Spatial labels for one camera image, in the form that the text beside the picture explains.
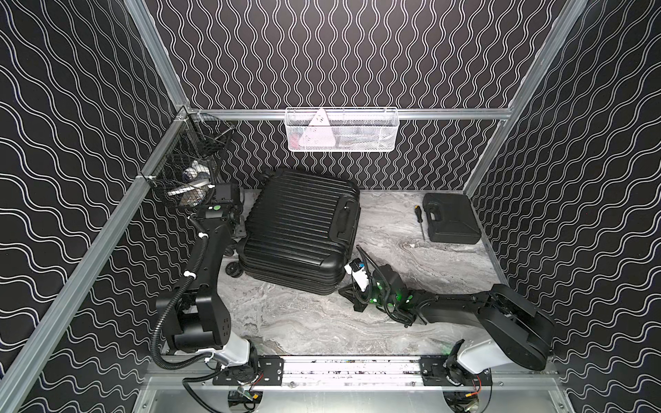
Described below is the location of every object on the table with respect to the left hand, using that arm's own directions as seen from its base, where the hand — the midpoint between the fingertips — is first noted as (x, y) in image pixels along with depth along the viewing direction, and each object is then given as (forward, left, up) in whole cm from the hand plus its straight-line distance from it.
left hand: (223, 226), depth 82 cm
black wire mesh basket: (+24, +21, +4) cm, 32 cm away
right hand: (-12, -39, -13) cm, 43 cm away
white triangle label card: (+32, -28, +15) cm, 45 cm away
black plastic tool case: (+24, -83, -17) cm, 88 cm away
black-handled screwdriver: (+25, -71, -19) cm, 77 cm away
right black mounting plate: (-33, -66, -19) cm, 76 cm away
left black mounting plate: (-36, -19, -22) cm, 46 cm away
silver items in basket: (+13, +11, +6) cm, 18 cm away
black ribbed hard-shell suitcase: (-1, -25, +1) cm, 25 cm away
